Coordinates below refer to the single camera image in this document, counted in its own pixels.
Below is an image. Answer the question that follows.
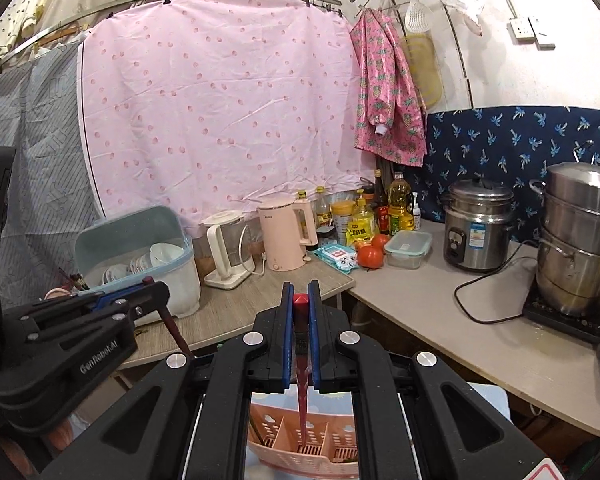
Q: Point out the steel steamer pot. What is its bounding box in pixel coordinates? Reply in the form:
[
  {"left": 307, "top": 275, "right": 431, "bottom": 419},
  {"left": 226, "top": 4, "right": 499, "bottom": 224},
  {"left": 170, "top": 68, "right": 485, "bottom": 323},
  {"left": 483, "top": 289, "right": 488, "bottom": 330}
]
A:
[{"left": 529, "top": 140, "right": 600, "bottom": 317}]

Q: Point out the yellow seasoning bottle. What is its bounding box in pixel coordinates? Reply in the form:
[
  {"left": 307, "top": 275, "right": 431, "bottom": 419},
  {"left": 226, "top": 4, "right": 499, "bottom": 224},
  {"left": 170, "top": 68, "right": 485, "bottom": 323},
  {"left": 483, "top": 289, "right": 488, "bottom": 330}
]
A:
[{"left": 347, "top": 196, "right": 379, "bottom": 249}]

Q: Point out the pink electric kettle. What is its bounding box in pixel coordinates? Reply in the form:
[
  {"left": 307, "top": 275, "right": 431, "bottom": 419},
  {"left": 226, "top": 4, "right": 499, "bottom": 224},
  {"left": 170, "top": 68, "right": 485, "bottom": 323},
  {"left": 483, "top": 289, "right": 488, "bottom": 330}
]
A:
[{"left": 257, "top": 197, "right": 319, "bottom": 274}]

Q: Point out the steel rice cooker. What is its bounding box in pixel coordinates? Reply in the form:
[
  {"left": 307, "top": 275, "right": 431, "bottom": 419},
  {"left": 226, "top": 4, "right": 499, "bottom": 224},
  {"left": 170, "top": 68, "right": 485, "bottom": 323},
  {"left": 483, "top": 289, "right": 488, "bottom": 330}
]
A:
[{"left": 440, "top": 176, "right": 516, "bottom": 274}]

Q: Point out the pink dotted curtain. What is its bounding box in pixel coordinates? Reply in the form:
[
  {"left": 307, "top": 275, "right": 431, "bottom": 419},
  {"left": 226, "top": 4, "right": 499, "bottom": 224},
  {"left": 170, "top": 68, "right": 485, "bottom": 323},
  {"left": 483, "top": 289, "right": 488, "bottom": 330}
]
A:
[{"left": 76, "top": 0, "right": 377, "bottom": 227}]

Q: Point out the wet wipes pack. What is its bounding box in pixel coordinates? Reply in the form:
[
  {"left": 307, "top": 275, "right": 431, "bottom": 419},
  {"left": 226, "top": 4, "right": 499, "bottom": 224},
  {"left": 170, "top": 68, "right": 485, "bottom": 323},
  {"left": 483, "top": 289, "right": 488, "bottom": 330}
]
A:
[{"left": 312, "top": 243, "right": 361, "bottom": 275}]

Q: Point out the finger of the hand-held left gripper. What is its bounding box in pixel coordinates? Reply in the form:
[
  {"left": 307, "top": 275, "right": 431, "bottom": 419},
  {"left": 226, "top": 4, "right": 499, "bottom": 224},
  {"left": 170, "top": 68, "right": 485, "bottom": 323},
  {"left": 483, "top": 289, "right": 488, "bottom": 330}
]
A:
[
  {"left": 1, "top": 276, "right": 157, "bottom": 322},
  {"left": 10, "top": 282, "right": 172, "bottom": 356}
]

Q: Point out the dark red wooden chopstick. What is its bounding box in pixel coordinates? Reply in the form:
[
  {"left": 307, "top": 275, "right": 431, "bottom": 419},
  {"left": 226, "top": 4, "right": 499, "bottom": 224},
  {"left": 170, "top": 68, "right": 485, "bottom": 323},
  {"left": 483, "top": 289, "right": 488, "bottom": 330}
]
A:
[{"left": 156, "top": 304, "right": 194, "bottom": 359}]

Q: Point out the white wall socket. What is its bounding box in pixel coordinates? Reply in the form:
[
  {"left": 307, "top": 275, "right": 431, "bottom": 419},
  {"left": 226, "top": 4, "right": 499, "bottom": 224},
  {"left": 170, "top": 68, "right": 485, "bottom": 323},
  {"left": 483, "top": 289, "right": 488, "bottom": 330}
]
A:
[{"left": 509, "top": 16, "right": 557, "bottom": 51}]

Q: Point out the glass food container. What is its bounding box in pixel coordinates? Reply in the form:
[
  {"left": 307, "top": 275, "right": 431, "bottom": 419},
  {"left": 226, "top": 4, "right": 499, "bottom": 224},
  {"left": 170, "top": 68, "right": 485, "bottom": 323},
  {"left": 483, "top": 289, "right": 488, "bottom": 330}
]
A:
[{"left": 383, "top": 230, "right": 434, "bottom": 269}]

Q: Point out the yellow plastic board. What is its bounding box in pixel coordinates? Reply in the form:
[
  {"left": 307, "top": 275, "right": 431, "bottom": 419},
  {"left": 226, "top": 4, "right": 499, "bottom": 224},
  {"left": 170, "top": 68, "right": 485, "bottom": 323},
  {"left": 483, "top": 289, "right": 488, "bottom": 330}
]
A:
[{"left": 404, "top": 32, "right": 445, "bottom": 111}]

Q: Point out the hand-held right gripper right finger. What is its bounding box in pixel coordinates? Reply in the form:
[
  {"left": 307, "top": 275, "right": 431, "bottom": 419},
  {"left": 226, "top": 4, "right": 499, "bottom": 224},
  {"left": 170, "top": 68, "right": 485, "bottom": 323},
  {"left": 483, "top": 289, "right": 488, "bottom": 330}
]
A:
[{"left": 307, "top": 280, "right": 567, "bottom": 480}]

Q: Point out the yellow powder can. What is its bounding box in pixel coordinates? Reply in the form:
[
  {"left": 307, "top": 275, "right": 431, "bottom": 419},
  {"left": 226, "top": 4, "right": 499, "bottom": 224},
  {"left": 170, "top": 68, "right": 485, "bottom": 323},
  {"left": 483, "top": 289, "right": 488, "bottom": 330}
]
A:
[{"left": 330, "top": 200, "right": 356, "bottom": 247}]

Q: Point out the white plastic skimmer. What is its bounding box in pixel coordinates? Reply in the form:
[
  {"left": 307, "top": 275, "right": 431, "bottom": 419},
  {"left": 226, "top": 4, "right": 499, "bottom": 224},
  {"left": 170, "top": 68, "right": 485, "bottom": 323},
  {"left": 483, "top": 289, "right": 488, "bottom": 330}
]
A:
[{"left": 402, "top": 0, "right": 432, "bottom": 33}]

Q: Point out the brown sauce bottle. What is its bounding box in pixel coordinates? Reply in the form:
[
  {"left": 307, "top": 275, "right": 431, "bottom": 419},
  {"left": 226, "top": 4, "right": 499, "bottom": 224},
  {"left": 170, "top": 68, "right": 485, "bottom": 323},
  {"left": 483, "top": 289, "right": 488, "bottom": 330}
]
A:
[{"left": 314, "top": 186, "right": 334, "bottom": 229}]

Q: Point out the dark chopsticks bundle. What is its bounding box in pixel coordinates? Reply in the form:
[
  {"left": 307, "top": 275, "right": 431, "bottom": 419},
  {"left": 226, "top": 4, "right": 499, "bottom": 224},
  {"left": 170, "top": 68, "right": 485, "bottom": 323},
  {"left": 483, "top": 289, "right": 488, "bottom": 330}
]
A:
[{"left": 57, "top": 266, "right": 91, "bottom": 292}]

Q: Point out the pink perforated utensil holder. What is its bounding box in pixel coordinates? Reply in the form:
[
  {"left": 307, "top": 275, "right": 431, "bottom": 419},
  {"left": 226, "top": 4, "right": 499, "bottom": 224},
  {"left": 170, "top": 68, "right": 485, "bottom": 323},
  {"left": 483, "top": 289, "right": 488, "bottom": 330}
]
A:
[{"left": 246, "top": 394, "right": 362, "bottom": 480}]

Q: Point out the teal white dish rack bin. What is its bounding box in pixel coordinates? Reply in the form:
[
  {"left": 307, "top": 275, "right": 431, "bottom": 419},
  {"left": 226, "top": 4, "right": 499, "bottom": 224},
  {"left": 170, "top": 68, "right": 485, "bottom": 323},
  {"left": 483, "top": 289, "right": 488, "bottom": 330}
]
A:
[{"left": 74, "top": 206, "right": 202, "bottom": 319}]

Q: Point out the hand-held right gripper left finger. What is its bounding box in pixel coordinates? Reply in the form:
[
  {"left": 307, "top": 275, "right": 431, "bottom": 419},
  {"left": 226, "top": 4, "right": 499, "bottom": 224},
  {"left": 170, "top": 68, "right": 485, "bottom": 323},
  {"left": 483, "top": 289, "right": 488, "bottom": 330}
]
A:
[{"left": 40, "top": 280, "right": 296, "bottom": 480}]

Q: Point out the navy palm print cloth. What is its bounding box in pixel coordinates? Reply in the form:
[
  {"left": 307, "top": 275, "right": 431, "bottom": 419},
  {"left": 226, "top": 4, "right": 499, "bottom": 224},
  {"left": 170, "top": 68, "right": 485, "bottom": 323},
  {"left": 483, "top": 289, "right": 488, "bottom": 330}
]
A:
[{"left": 409, "top": 105, "right": 600, "bottom": 247}]

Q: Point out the white glass blender jug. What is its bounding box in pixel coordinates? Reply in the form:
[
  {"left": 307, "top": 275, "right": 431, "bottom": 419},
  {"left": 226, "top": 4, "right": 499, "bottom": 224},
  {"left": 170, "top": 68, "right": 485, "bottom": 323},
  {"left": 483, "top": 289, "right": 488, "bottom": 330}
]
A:
[{"left": 201, "top": 210, "right": 262, "bottom": 291}]

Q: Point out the dark soy sauce bottle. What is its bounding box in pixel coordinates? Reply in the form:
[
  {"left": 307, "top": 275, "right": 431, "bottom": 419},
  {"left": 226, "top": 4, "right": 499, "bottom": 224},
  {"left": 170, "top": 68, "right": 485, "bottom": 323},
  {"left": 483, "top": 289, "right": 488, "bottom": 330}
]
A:
[{"left": 373, "top": 169, "right": 391, "bottom": 235}]

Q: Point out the black induction cooktop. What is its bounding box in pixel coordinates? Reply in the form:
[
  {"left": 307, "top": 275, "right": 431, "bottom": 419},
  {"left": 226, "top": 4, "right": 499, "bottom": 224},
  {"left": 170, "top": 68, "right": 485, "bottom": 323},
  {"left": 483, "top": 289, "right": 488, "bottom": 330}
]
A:
[{"left": 522, "top": 294, "right": 600, "bottom": 345}]

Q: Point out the black power cable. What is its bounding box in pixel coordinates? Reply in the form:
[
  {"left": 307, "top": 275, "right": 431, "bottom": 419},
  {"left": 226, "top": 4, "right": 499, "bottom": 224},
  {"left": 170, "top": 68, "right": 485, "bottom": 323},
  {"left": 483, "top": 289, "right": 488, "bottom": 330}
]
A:
[{"left": 453, "top": 240, "right": 541, "bottom": 325}]

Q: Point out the white ceramic bowl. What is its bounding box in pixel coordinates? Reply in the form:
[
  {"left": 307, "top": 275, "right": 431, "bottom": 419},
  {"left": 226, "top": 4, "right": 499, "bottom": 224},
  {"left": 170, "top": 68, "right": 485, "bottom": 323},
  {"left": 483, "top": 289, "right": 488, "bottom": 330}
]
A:
[{"left": 149, "top": 242, "right": 187, "bottom": 270}]

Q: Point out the grey striped curtain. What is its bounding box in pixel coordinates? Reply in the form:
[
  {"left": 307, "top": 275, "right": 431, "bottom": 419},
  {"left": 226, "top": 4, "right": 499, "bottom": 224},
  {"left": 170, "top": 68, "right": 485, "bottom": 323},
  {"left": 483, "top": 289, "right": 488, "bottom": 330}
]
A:
[{"left": 0, "top": 37, "right": 107, "bottom": 311}]

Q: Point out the cooking oil bottle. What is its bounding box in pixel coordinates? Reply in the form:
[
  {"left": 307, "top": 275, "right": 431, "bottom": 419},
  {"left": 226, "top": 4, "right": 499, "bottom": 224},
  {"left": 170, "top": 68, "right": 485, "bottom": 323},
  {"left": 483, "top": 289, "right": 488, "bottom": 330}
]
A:
[{"left": 387, "top": 172, "right": 415, "bottom": 236}]

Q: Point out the pink pineapple print garment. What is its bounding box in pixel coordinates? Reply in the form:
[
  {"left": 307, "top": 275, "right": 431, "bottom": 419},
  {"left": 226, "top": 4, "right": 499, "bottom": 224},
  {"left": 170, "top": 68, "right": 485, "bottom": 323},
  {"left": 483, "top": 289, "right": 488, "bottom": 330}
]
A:
[{"left": 350, "top": 9, "right": 429, "bottom": 169}]

